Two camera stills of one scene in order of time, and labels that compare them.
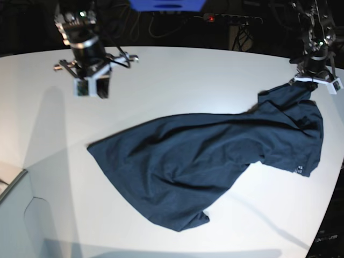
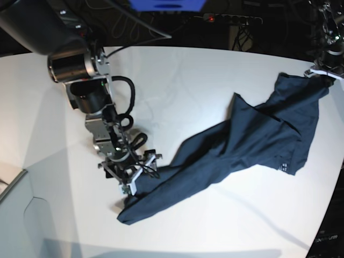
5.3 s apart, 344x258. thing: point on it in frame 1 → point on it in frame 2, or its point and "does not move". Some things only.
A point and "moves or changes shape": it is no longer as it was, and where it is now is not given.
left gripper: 91,61 → 129,170
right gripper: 312,64 → 329,60
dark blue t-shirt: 173,167 moves or changes shape
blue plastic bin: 168,6 does not move
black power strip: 240,20 does not move
